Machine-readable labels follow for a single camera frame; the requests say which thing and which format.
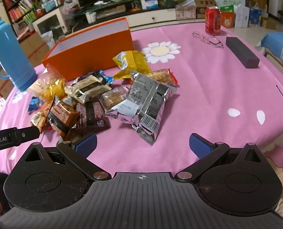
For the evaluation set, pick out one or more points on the eyeglasses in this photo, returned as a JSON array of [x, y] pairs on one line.
[[208, 37]]

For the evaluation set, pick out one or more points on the blue thermos jug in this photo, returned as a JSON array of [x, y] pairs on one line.
[[10, 57]]

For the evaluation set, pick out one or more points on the blue white tissue box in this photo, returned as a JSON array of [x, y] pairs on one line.
[[149, 4]]

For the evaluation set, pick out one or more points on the large brown cardboard box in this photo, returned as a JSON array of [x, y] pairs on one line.
[[34, 47]]

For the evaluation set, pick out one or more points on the white glass-door cabinet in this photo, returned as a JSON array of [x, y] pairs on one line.
[[58, 16]]

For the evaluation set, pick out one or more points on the yellow snack packet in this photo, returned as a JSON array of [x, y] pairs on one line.
[[134, 62]]

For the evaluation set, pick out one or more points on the orange grey snack packet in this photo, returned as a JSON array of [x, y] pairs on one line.
[[40, 118]]

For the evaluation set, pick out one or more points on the golden clear snack packet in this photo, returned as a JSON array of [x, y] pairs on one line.
[[46, 85]]

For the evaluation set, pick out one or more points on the brown orange snack packet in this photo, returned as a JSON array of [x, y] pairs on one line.
[[60, 116]]

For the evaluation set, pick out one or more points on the television stand with white drawers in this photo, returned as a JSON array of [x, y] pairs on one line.
[[151, 18]]

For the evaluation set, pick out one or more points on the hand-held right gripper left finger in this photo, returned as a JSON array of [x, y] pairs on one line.
[[86, 145]]

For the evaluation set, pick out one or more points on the white carton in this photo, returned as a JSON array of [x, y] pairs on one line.
[[242, 16]]

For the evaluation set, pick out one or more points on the orange carton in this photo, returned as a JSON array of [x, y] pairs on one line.
[[228, 20]]

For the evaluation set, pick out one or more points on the silver snack packet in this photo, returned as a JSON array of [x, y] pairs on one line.
[[148, 100]]

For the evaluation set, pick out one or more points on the pink floral tablecloth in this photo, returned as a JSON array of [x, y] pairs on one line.
[[203, 88]]

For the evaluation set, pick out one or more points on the small blue candy packet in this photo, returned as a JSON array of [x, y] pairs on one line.
[[34, 103]]

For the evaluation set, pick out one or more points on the blue sofa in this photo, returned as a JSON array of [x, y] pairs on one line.
[[277, 43]]

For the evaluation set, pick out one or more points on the red soda can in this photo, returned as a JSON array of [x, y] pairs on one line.
[[213, 21]]

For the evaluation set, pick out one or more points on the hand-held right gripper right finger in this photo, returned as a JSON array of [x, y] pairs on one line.
[[199, 146]]

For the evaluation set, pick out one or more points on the dark grey glasses case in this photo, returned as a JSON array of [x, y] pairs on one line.
[[242, 52]]

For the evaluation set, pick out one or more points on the red-edged clear biscuit packet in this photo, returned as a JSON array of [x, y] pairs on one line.
[[160, 75]]

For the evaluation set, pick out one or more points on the clear round cookie packet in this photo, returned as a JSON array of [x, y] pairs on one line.
[[111, 99]]

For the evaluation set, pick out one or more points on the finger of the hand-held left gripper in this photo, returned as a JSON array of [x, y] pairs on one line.
[[29, 133]]

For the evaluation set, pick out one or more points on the dark brown brick-print packet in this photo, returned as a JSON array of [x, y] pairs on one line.
[[91, 115]]

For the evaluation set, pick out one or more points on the bookshelf with books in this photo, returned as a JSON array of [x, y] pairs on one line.
[[17, 12]]

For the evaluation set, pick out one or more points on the orange cardboard box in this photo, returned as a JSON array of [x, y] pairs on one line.
[[96, 50]]

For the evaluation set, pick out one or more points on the patterned cardboard box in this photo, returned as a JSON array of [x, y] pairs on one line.
[[185, 10]]

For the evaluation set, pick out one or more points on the blue carton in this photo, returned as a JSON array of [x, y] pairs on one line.
[[255, 18]]

